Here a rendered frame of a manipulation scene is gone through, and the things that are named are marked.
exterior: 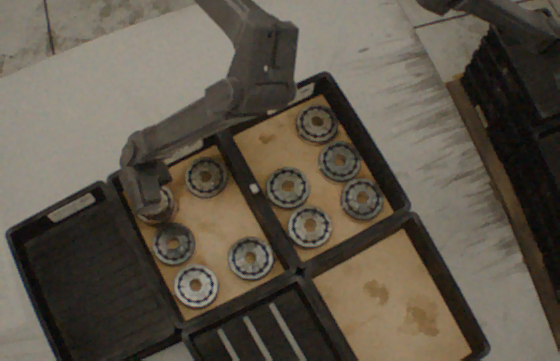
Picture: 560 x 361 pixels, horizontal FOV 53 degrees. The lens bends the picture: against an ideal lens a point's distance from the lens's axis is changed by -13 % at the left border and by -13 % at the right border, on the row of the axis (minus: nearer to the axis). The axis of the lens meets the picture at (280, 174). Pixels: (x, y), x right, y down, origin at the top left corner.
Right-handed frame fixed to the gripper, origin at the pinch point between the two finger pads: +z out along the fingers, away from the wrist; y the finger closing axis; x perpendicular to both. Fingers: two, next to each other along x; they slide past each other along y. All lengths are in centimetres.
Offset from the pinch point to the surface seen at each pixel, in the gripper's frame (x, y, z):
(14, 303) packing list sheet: -5, -53, 21
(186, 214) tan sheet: -6.3, 4.0, 11.9
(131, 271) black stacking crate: -13.2, -14.3, 10.7
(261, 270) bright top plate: -26.5, 13.9, 8.9
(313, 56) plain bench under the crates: 24, 55, 29
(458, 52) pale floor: 30, 136, 105
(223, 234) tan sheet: -14.5, 9.9, 12.0
